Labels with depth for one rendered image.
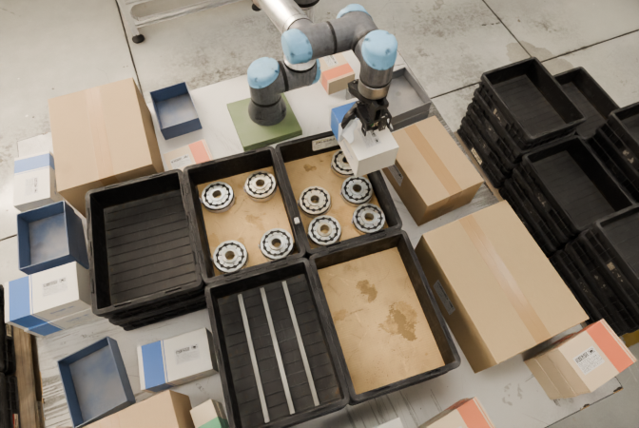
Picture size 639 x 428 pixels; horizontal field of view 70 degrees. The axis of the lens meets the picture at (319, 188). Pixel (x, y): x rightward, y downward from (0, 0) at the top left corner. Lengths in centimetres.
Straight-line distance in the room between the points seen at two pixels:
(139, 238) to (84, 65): 198
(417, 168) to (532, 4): 237
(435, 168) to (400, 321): 52
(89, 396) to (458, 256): 115
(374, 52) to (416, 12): 244
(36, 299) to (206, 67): 194
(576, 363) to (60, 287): 142
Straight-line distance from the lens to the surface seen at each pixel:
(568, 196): 230
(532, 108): 236
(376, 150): 123
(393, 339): 137
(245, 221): 148
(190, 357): 143
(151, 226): 155
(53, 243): 173
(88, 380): 161
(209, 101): 195
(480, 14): 353
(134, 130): 168
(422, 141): 162
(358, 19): 109
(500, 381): 156
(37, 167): 189
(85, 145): 171
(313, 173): 155
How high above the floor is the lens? 216
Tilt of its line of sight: 61 degrees down
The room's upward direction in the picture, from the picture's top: straight up
